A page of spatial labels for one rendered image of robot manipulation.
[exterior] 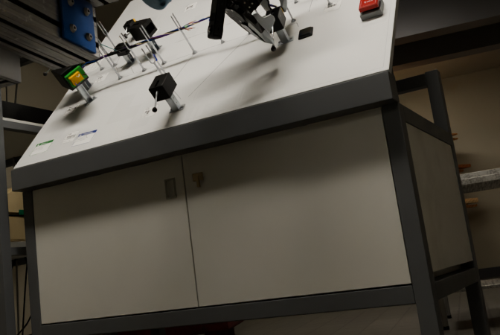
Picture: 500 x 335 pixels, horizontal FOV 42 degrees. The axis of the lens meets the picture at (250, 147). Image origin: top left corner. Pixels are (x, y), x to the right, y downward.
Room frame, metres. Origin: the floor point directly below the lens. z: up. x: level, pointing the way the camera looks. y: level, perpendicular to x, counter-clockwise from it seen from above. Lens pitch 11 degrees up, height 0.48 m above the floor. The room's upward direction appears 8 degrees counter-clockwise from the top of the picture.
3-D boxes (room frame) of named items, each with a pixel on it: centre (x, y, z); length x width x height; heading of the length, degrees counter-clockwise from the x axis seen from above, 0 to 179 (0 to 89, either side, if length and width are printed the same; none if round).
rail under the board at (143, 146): (1.67, 0.19, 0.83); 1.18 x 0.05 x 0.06; 63
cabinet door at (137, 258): (1.81, 0.42, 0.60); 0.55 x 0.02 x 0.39; 63
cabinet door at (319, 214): (1.56, -0.06, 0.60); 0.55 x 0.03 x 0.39; 63
